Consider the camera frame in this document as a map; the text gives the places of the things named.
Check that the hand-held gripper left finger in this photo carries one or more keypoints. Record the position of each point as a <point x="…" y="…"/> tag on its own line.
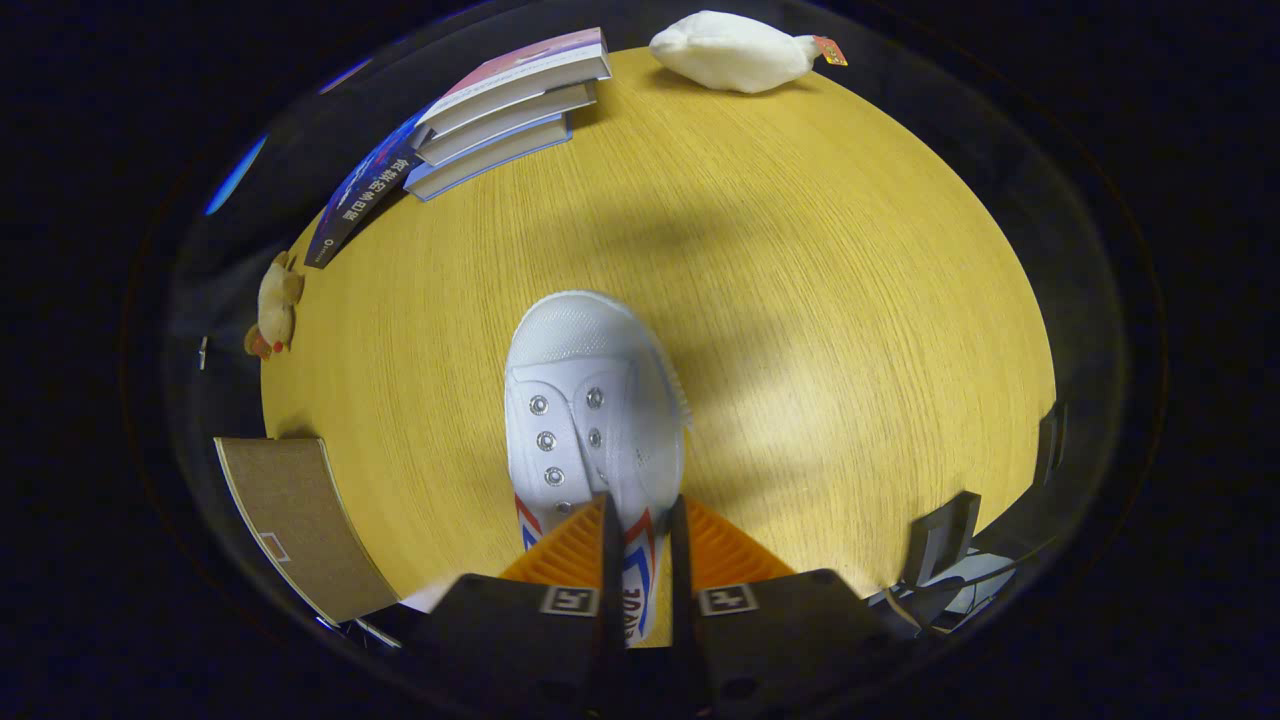
<point x="520" y="640"/>

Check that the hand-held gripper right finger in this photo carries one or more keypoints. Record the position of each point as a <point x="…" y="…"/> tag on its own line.
<point x="780" y="640"/>

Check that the beige fabric storage box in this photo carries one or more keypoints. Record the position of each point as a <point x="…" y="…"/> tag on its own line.
<point x="300" y="520"/>

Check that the white canvas shoe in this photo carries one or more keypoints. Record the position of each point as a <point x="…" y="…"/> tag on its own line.
<point x="590" y="350"/>

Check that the beige dog plush toy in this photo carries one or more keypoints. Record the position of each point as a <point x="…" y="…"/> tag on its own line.
<point x="275" y="305"/>

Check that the dark blue book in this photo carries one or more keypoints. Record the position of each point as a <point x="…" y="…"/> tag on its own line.
<point x="365" y="195"/>

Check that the light blue cover book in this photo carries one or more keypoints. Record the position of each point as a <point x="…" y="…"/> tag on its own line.
<point x="490" y="158"/>

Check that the pink cover book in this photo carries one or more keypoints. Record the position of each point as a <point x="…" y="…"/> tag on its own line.
<point x="520" y="75"/>

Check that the white plush toy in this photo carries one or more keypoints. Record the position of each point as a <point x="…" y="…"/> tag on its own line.
<point x="730" y="50"/>

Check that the black table bracket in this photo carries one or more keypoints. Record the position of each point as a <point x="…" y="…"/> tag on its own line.
<point x="1050" y="445"/>
<point x="940" y="540"/>

